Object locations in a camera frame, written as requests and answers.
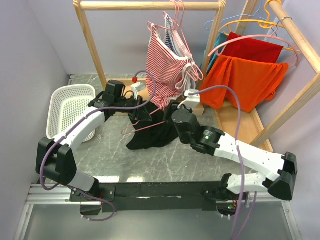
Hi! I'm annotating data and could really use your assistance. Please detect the black tank top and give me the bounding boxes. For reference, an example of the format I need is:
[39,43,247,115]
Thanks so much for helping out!
[126,102,178,151]

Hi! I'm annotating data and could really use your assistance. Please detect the large pink plastic hanger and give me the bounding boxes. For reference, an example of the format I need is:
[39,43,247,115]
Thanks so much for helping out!
[206,32,289,64]

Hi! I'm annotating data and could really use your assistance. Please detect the orange plastic hanger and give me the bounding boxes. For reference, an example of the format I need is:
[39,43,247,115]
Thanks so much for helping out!
[219,10,293,51]

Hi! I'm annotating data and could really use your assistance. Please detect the teal garment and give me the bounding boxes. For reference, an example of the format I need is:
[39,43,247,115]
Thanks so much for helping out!
[205,32,230,75]

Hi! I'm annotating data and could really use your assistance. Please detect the blue wire hanger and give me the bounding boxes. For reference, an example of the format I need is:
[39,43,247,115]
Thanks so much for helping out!
[220,0,266,24]

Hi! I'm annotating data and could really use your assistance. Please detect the small wooden clothes rack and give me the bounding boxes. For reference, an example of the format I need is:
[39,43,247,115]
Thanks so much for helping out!
[73,0,226,103]

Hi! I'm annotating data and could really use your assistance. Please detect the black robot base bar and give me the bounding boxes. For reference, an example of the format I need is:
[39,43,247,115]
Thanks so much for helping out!
[69,180,251,216]

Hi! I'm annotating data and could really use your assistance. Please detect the pink wire hanger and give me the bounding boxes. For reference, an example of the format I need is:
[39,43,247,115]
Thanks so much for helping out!
[121,101,176,135]

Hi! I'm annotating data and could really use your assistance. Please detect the pink hanger of striped top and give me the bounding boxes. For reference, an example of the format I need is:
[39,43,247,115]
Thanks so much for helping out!
[146,1,204,81]

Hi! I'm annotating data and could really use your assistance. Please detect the blue white striped tank top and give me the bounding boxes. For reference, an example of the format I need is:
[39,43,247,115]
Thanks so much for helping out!
[164,12,178,55]

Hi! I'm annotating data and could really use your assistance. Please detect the pink hanger of white top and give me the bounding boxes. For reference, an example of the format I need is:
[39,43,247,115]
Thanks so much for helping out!
[168,0,201,81]

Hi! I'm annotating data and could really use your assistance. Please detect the orange shirt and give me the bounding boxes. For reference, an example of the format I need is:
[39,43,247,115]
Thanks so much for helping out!
[199,58,289,113]

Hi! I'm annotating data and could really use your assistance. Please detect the pink hanger of blue top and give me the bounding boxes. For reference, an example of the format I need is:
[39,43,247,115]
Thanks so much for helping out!
[169,0,194,62]

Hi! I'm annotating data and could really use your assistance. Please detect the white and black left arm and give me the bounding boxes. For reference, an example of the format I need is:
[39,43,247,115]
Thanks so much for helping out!
[36,80,152,201]

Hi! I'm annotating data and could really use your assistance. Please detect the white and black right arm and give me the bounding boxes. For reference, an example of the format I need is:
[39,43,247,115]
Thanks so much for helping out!
[163,102,298,201]

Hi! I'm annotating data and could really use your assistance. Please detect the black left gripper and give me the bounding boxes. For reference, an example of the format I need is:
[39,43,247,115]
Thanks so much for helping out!
[115,94,153,121]

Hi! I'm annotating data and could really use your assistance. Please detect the red shirt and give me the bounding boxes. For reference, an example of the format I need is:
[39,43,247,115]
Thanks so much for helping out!
[222,38,284,64]

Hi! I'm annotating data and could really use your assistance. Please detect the red white striped tank top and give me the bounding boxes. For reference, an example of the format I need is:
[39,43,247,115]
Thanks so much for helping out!
[146,23,189,110]

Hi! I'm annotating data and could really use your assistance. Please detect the white perforated laundry basket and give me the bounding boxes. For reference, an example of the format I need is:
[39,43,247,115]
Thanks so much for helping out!
[46,84,96,139]

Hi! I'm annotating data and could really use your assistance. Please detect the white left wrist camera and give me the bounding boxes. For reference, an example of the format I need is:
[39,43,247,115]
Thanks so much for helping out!
[130,76,147,99]

